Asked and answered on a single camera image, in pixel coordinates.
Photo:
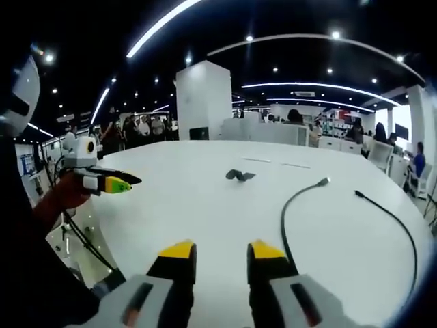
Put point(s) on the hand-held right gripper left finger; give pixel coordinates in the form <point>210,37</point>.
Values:
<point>170,270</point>

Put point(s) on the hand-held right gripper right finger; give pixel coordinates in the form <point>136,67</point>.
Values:
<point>269,270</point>

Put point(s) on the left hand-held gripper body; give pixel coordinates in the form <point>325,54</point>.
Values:
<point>80,153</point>

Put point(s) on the white desk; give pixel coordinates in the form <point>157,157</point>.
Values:
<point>205,205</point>

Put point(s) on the person's left hand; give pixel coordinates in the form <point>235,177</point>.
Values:
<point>70,193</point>

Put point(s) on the white worn device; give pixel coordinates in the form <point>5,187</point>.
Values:
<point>29,85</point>

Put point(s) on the black monitor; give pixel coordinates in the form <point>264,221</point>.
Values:
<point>199,133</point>

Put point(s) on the white square pillar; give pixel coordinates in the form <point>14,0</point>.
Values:
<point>203,99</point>

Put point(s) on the person's dark clothing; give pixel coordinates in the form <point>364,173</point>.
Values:
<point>27,273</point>

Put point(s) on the white chair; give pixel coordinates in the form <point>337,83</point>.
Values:
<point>380,155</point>
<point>425,181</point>

